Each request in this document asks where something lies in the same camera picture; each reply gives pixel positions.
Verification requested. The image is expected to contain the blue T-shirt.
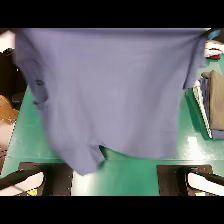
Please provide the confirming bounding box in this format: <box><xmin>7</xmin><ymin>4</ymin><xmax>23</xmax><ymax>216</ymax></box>
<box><xmin>13</xmin><ymin>28</ymin><xmax>212</xmax><ymax>177</ymax></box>

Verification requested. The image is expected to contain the white striped folded garment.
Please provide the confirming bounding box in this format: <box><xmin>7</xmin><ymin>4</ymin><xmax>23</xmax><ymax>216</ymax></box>
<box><xmin>192</xmin><ymin>78</ymin><xmax>215</xmax><ymax>140</ymax></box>

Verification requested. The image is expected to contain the olive brown folded garment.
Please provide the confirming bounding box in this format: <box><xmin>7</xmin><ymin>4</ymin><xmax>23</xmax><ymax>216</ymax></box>
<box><xmin>200</xmin><ymin>70</ymin><xmax>224</xmax><ymax>132</ymax></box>

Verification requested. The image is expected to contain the red garment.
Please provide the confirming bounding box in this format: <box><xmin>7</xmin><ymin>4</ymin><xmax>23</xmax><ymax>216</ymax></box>
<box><xmin>206</xmin><ymin>54</ymin><xmax>223</xmax><ymax>61</ymax></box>

